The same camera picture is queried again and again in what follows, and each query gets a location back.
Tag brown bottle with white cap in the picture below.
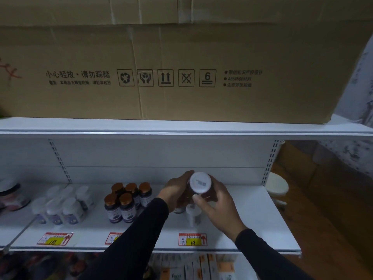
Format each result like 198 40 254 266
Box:
186 171 218 205

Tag person's right hand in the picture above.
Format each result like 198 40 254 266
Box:
192 175 248 242

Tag large printed cardboard box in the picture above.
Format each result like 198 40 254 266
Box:
0 23 373 125

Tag dark packets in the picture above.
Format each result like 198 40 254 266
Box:
0 252 98 280

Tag white patterned curtain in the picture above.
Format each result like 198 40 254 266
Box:
317 34 373 179

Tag red and yellow price tag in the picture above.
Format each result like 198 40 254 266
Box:
105 232 125 245
37 232 74 246
178 233 207 247

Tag white round stool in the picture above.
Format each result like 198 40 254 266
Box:
266 171 290 211

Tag small white bottle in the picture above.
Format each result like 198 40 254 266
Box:
186 203 202 227

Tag person's right forearm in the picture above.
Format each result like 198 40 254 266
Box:
234 228 316 280

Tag person's left hand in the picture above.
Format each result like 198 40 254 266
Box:
157 170 195 213

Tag row of white and orange boxes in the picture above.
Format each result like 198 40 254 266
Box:
148 253 237 280

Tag pink jar with dark lid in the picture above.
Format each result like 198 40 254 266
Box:
0 179 31 212

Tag group of white-capped purple-label bottles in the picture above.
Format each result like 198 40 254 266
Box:
30 185 95 227

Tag person's left forearm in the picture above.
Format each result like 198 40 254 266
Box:
78 197 170 280

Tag white metal shelving unit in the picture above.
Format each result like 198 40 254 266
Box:
0 114 373 257

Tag dark bottle with brown cap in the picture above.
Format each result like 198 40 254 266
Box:
111 183 126 199
119 192 137 224
139 182 153 208
104 193 123 224
125 183 141 209

